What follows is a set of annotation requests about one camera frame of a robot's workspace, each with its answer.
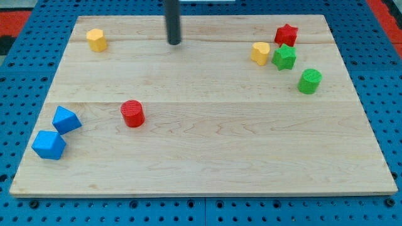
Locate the dark cylindrical robot arm rod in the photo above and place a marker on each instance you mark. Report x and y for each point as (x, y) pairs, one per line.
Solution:
(172, 22)

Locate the blue triangle block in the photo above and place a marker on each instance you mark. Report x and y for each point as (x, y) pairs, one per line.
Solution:
(65, 120)

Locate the blue cube block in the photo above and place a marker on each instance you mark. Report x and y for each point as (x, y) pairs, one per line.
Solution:
(48, 145)

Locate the red cylinder block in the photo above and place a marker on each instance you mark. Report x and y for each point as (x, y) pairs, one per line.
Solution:
(132, 113)

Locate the yellow heart block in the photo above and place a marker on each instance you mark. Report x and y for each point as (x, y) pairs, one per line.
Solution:
(260, 52)

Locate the green star block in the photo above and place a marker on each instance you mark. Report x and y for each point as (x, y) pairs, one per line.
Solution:
(284, 57)

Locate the green cylinder block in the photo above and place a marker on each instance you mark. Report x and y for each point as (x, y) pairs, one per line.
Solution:
(309, 81)

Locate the red star block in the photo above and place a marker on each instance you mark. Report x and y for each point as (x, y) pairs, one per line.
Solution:
(286, 34)

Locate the yellow hexagon block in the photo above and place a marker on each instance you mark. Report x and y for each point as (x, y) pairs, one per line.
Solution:
(96, 40)

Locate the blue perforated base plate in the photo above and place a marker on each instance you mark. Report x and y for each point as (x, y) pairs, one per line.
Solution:
(368, 34)

